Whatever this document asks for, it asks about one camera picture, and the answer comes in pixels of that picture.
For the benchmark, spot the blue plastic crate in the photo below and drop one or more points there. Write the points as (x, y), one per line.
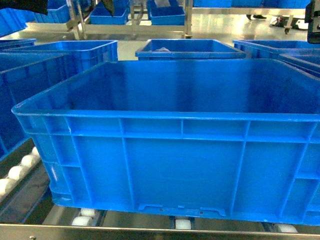
(229, 139)

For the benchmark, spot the steel roller conveyor shelf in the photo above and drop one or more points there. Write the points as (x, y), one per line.
(27, 212)

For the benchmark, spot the blue crate on shelf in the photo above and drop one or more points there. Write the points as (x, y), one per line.
(23, 75)

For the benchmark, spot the blue crate behind centre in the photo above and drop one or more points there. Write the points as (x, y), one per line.
(188, 49)

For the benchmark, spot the blue crate behind left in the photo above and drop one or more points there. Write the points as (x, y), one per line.
(81, 55)

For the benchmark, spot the blue crate far centre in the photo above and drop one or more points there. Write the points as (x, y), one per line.
(169, 14)

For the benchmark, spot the blue crate behind right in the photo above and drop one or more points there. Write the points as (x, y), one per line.
(271, 49)

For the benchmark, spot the blue crate far left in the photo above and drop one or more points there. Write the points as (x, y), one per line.
(100, 16)

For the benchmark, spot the blue crate right edge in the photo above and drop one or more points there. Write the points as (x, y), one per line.
(308, 62)

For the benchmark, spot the black device right edge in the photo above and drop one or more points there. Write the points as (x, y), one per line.
(313, 22)

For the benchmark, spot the steel rack frame background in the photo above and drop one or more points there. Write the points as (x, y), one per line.
(81, 29)

